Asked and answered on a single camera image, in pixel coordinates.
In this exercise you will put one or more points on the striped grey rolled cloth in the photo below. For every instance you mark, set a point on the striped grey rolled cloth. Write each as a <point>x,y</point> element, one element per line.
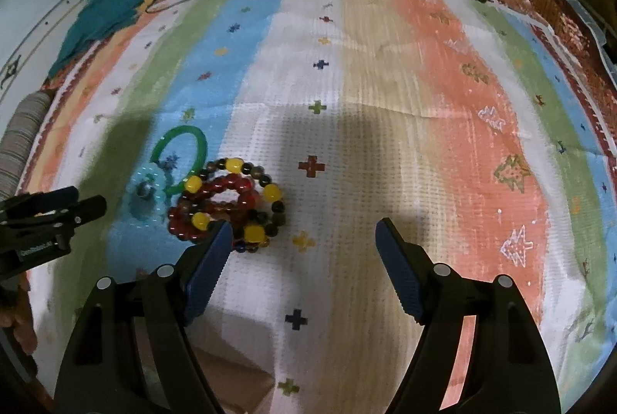
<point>18,138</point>

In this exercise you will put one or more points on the person's left hand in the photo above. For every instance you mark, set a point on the person's left hand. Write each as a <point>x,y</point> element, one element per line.
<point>19,317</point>

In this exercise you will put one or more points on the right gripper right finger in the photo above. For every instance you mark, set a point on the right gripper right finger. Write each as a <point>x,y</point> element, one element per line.
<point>509,369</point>

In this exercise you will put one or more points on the green jade bangle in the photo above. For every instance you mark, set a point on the green jade bangle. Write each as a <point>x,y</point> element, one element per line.
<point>177,155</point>

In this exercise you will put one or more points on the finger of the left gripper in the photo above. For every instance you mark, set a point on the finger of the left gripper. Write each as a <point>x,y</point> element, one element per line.
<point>26,206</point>
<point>82,211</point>

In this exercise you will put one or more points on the striped colourful mat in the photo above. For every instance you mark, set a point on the striped colourful mat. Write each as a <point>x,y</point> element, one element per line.
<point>464,123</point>

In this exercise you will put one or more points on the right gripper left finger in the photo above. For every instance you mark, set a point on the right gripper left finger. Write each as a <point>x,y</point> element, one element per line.
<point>129,351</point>

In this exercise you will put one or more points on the clear plastic bin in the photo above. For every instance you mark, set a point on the clear plastic bin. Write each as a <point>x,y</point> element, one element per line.
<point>601,34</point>

